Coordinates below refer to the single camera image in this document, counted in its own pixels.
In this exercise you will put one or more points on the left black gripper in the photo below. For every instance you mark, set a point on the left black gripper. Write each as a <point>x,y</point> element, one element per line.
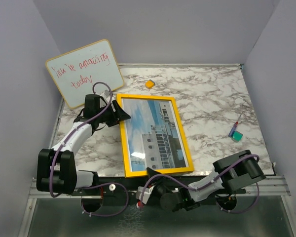
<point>119,112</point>

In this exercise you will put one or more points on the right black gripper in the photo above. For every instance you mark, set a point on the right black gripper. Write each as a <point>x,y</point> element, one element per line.
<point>156,181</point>

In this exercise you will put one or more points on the yellow picture frame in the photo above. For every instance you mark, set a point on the yellow picture frame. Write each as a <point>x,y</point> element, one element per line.
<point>128,172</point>

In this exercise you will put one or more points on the small whiteboard yellow rim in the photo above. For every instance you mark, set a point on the small whiteboard yellow rim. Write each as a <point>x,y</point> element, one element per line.
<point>75,72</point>

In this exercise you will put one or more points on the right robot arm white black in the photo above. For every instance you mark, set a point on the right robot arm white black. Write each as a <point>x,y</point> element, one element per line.
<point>230,174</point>

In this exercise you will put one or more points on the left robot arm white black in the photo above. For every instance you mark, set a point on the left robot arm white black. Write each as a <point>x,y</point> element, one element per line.
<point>56,169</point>

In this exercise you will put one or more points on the photo of white building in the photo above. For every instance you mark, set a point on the photo of white building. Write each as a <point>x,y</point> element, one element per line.
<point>153,136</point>

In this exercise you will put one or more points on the yellow grey eraser block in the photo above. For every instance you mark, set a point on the yellow grey eraser block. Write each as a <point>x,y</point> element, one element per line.
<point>149,84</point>

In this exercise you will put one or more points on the teal green cube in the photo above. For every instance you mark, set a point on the teal green cube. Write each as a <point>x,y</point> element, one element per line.
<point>237,136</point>

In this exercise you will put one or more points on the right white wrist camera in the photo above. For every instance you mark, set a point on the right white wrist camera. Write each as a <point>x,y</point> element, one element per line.
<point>144,196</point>

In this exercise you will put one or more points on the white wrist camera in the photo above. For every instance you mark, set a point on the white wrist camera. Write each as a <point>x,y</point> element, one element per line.
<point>106,94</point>
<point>144,196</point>

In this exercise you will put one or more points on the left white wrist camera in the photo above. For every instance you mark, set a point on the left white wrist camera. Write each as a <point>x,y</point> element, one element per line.
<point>106,94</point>

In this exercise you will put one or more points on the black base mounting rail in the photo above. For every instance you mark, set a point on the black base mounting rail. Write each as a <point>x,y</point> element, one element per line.
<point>136,185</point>

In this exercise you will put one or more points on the aluminium extrusion rail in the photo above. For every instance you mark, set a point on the aluminium extrusion rail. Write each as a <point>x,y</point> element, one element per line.
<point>270,186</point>

